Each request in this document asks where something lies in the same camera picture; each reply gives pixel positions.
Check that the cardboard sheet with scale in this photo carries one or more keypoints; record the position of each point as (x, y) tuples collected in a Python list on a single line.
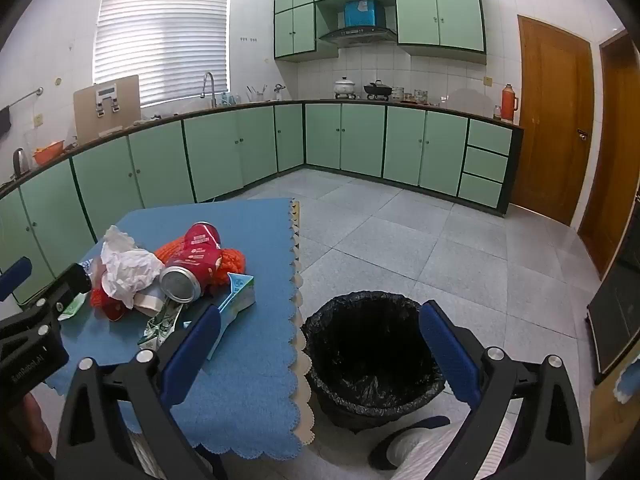
[(87, 115)]

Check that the person's left hand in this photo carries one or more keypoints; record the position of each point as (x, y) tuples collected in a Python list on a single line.
[(35, 422)]

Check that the steel kettle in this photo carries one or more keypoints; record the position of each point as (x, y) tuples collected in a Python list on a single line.
[(19, 162)]

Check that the white pot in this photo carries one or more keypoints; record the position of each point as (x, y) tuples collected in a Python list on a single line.
[(345, 86)]

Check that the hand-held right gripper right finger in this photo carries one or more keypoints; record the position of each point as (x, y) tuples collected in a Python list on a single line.
[(447, 347)]

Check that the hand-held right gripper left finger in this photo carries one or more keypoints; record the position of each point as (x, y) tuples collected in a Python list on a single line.
[(192, 350)]

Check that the green white salt bag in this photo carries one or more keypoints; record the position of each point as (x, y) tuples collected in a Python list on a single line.
[(72, 307)]

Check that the dark cloth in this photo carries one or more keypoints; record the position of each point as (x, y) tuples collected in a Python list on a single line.
[(4, 120)]

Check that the red plastic bag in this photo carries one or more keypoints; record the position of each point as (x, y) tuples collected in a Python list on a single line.
[(105, 305)]

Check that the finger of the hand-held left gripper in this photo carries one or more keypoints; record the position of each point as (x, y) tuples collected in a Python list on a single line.
[(15, 272), (75, 277)]

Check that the red soda can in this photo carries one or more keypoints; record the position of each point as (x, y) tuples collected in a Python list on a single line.
[(195, 255)]

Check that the black-lined trash bin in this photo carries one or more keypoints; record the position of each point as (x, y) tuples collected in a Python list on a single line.
[(370, 350)]

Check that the blue scalloped table mat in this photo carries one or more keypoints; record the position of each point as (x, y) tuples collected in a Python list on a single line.
[(250, 370)]

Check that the wooden door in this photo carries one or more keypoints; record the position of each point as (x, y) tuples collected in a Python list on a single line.
[(615, 160), (550, 125)]

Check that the black wok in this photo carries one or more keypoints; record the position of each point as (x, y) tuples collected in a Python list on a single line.
[(377, 91)]

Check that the green white milk carton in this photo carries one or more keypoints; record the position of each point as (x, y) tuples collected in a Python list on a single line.
[(162, 322)]

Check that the crumpled white tissue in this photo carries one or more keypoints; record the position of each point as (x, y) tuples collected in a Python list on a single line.
[(127, 265)]

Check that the steel towel rail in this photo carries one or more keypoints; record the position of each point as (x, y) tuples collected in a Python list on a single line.
[(27, 96)]

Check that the steel faucet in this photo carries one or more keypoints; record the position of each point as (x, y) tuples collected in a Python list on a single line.
[(214, 95)]

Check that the light blue carton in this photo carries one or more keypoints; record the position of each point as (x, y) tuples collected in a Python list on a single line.
[(235, 300)]

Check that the green base cabinets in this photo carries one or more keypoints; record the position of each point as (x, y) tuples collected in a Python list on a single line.
[(360, 135)]

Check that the red thermos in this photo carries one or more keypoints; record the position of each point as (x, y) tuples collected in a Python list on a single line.
[(509, 105)]

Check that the utensil holder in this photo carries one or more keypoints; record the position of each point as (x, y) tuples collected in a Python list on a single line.
[(254, 96)]

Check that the black glass cabinet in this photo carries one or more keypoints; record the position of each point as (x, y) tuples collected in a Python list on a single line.
[(617, 320)]

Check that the green wall cabinets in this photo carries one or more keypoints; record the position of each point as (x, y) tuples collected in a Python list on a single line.
[(440, 15)]

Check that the white window blind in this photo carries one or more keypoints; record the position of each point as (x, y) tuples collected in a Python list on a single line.
[(160, 40)]

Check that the orange basket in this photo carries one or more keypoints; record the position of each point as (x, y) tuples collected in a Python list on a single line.
[(47, 154)]

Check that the steel range hood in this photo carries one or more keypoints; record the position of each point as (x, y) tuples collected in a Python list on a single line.
[(357, 35)]

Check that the blue box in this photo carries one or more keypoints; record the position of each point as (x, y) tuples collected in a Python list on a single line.
[(362, 12)]

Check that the blue cloth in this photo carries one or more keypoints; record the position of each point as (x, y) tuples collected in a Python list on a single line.
[(627, 385)]

